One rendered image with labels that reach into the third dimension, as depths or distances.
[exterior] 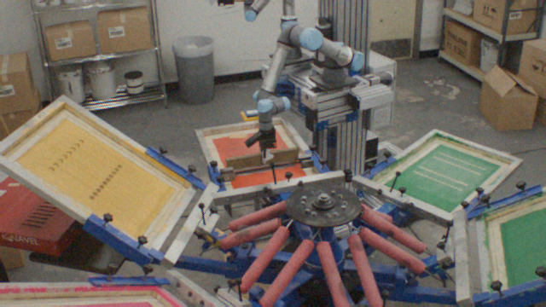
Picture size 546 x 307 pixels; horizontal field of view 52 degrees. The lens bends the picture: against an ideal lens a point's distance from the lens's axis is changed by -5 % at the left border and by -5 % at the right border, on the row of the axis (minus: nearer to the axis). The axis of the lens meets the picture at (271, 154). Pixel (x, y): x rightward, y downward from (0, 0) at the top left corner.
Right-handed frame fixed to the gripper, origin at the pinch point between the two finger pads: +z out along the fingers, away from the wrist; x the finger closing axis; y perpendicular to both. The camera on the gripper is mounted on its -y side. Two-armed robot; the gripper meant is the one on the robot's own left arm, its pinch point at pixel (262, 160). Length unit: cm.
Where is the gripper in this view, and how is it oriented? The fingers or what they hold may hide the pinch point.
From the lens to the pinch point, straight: 320.0
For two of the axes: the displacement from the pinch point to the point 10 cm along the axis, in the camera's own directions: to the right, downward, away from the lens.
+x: -2.8, -4.6, 8.4
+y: 9.6, -1.5, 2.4
